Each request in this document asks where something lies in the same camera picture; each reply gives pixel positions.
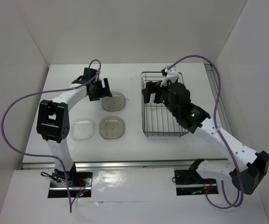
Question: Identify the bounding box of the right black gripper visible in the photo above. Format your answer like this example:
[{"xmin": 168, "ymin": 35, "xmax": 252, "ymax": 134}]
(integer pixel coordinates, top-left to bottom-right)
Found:
[{"xmin": 142, "ymin": 80, "xmax": 178, "ymax": 117}]

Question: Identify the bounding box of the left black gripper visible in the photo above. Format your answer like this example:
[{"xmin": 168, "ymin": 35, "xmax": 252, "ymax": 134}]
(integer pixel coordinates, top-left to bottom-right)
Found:
[{"xmin": 87, "ymin": 77, "xmax": 111, "ymax": 101}]

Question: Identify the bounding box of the smoky plate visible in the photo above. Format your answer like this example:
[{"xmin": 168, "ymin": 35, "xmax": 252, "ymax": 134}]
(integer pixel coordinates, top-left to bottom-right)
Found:
[
  {"xmin": 101, "ymin": 91, "xmax": 126, "ymax": 112},
  {"xmin": 99, "ymin": 116, "xmax": 125, "ymax": 140}
]

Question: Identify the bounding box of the clear plate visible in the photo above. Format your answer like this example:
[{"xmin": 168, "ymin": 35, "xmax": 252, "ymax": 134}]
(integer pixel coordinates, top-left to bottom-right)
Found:
[{"xmin": 71, "ymin": 119, "xmax": 95, "ymax": 142}]

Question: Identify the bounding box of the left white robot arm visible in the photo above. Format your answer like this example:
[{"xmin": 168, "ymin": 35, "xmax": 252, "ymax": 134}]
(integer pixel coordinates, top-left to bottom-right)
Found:
[{"xmin": 36, "ymin": 67, "xmax": 112, "ymax": 186}]

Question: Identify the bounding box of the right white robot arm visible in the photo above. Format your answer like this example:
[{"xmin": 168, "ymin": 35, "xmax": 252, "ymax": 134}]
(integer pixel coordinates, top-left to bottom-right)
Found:
[{"xmin": 142, "ymin": 81, "xmax": 269, "ymax": 195}]

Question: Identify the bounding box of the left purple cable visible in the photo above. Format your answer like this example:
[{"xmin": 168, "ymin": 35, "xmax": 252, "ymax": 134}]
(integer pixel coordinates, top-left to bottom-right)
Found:
[{"xmin": 0, "ymin": 59, "xmax": 102, "ymax": 213}]

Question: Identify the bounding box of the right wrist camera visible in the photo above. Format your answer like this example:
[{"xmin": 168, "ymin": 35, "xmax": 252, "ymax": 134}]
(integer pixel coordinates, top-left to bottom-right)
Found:
[{"xmin": 160, "ymin": 66, "xmax": 179, "ymax": 87}]

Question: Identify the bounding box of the metal wire dish rack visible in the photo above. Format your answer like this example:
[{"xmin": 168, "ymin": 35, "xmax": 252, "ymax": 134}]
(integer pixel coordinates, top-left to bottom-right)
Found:
[{"xmin": 140, "ymin": 71, "xmax": 192, "ymax": 138}]

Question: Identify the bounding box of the aluminium front rail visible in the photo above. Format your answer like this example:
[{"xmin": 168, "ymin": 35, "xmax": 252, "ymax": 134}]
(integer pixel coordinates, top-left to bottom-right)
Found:
[{"xmin": 22, "ymin": 160, "xmax": 195, "ymax": 170}]

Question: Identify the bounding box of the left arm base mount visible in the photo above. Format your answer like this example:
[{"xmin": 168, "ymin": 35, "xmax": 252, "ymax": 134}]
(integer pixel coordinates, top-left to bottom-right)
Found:
[{"xmin": 41, "ymin": 172, "xmax": 92, "ymax": 198}]

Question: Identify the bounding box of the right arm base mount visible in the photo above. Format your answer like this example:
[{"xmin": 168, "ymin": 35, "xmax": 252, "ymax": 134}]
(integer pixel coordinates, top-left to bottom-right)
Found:
[{"xmin": 171, "ymin": 169, "xmax": 219, "ymax": 196}]

